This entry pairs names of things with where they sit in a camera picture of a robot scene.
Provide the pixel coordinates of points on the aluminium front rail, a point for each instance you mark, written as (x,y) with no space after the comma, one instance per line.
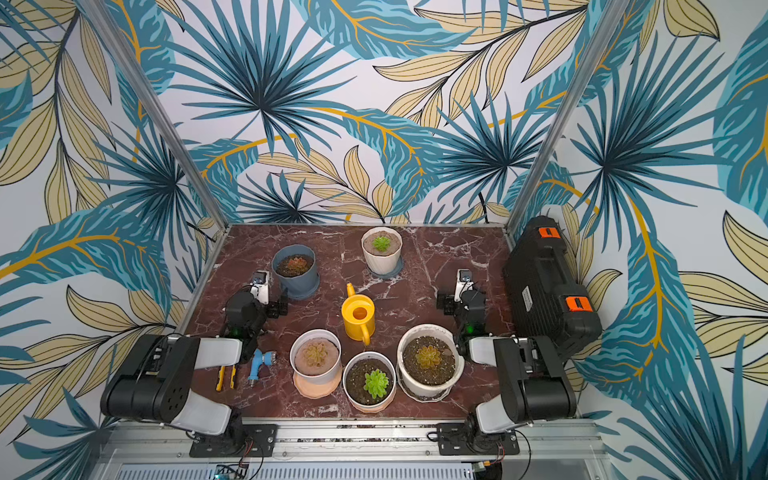
(360,449)

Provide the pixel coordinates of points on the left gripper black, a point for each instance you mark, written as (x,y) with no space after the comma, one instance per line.
(274,306)

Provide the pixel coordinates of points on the left aluminium frame post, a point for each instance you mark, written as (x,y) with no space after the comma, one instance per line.
(119,48)

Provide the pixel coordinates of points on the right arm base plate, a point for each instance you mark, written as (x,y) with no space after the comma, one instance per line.
(461,439)

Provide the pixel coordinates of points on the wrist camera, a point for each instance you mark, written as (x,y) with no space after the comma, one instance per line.
(464,282)
(259,286)

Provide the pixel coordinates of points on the blue pot red succulent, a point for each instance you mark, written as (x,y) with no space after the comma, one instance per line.
(296,269)

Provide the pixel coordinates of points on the aluminium frame post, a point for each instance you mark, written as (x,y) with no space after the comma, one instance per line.
(582,75)
(119,48)

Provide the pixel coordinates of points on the small white pot green succulent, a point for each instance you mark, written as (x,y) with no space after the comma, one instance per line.
(370,382)

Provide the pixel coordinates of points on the white pot pink succulent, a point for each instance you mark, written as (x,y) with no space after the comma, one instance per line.
(315,358)

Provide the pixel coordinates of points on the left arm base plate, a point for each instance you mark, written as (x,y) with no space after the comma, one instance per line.
(248,441)

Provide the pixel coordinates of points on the large white pot yellow succulent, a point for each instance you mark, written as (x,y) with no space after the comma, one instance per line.
(428,362)

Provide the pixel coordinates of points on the right aluminium frame post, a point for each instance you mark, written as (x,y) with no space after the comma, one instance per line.
(582,75)

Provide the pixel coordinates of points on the yellow handled pliers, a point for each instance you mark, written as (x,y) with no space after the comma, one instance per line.
(226,378)

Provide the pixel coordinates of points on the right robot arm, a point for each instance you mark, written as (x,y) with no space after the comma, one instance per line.
(532,383)

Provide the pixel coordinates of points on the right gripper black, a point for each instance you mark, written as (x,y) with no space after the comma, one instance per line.
(450,302)

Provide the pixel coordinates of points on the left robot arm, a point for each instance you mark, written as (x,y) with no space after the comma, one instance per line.
(154,382)

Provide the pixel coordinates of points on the white ribbed pot green succulent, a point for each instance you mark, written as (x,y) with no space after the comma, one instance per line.
(382,249)

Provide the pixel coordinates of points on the yellow plastic watering can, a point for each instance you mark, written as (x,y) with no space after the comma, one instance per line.
(358,314)

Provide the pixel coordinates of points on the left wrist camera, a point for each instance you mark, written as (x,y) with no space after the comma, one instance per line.
(259,286)

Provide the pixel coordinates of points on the black tool case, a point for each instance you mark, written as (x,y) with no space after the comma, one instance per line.
(544,297)

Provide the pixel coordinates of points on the blue spray nozzle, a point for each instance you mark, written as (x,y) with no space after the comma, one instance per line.
(261,359)

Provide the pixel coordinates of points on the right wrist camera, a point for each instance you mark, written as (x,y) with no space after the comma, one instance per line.
(464,282)

